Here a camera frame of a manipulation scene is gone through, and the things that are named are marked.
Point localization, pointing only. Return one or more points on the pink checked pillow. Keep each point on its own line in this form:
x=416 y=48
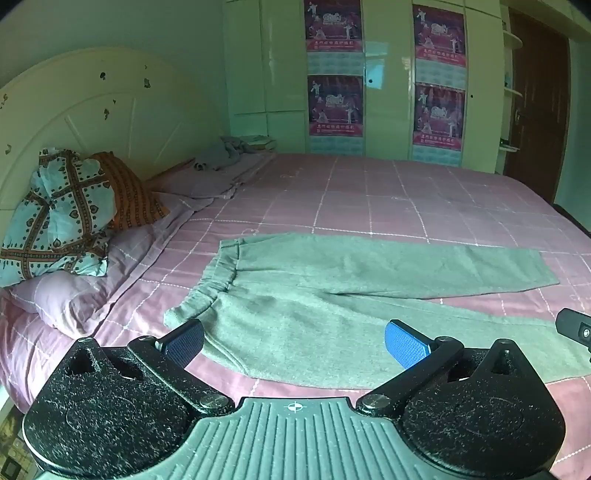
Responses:
x=87 y=295
x=207 y=182

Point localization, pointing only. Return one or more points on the grey pants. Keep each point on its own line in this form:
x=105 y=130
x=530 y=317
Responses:
x=323 y=304

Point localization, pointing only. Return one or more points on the orange striped pillow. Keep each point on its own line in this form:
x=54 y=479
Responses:
x=131 y=191

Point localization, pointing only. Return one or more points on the cream corner shelf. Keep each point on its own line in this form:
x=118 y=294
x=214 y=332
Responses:
x=510 y=85

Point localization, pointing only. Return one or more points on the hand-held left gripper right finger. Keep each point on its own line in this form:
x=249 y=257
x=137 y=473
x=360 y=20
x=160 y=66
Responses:
x=405 y=344

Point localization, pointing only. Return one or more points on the stack of books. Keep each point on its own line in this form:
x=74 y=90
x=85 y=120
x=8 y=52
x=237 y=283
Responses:
x=261 y=142

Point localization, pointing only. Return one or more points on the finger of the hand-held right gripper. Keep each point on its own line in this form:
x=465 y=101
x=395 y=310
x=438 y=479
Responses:
x=572 y=325

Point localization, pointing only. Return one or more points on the dark wooden door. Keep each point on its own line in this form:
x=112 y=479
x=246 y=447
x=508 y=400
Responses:
x=538 y=106

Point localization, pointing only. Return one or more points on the crumpled grey cloth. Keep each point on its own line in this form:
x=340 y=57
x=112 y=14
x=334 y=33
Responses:
x=221 y=152

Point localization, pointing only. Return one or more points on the bed with pink checked sheet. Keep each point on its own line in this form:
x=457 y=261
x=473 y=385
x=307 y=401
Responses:
x=369 y=203

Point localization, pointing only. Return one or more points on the cream headboard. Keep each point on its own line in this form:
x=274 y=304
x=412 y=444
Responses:
x=87 y=106

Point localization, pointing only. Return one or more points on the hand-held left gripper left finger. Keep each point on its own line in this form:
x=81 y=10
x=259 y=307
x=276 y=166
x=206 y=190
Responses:
x=184 y=342

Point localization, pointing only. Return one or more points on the patterned blue brown pillow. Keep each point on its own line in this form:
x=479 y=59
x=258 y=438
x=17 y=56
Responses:
x=60 y=212

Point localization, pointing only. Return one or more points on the purple wall poster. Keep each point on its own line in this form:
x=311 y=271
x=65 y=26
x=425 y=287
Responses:
x=438 y=34
x=438 y=115
x=335 y=106
x=332 y=21

